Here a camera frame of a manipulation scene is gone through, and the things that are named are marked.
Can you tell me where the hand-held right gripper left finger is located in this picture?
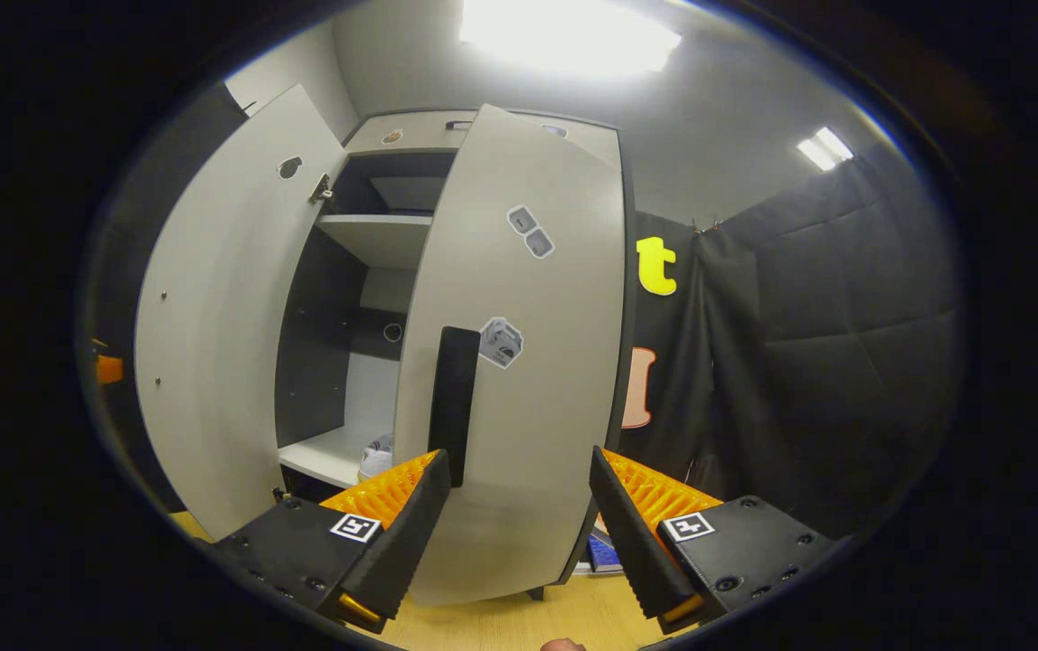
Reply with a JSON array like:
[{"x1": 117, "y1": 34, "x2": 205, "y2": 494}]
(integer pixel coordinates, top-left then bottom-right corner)
[{"x1": 212, "y1": 449, "x2": 452, "y2": 634}]

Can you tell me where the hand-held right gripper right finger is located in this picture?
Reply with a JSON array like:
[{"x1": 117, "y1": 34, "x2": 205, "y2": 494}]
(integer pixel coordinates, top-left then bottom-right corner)
[{"x1": 590, "y1": 445, "x2": 845, "y2": 636}]

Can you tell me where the white striped shoe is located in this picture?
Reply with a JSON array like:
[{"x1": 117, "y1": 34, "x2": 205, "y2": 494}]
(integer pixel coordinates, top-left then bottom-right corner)
[{"x1": 358, "y1": 434, "x2": 395, "y2": 483}]

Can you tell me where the grey shoe cabinet door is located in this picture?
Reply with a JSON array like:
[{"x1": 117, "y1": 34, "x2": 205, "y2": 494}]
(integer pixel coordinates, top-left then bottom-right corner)
[
  {"x1": 135, "y1": 84, "x2": 348, "y2": 541},
  {"x1": 392, "y1": 104, "x2": 627, "y2": 607}
]

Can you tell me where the grey shoe cabinet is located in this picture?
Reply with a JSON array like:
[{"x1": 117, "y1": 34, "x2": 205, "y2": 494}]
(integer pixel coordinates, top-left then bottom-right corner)
[{"x1": 275, "y1": 108, "x2": 637, "y2": 602}]

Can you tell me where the blue book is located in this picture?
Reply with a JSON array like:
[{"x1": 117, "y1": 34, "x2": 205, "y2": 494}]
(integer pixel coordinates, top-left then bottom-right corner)
[{"x1": 587, "y1": 529, "x2": 626, "y2": 575}]

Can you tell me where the small ceiling light panel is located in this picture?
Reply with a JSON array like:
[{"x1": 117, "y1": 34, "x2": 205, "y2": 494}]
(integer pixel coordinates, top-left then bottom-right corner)
[{"x1": 797, "y1": 127, "x2": 854, "y2": 173}]

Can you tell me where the large ceiling light panel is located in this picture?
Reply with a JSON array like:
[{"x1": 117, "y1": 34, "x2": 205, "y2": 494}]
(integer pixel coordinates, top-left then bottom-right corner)
[{"x1": 458, "y1": 0, "x2": 683, "y2": 78}]

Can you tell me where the black door handle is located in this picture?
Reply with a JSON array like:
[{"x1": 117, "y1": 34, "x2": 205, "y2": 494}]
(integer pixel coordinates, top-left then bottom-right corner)
[{"x1": 429, "y1": 326, "x2": 481, "y2": 489}]

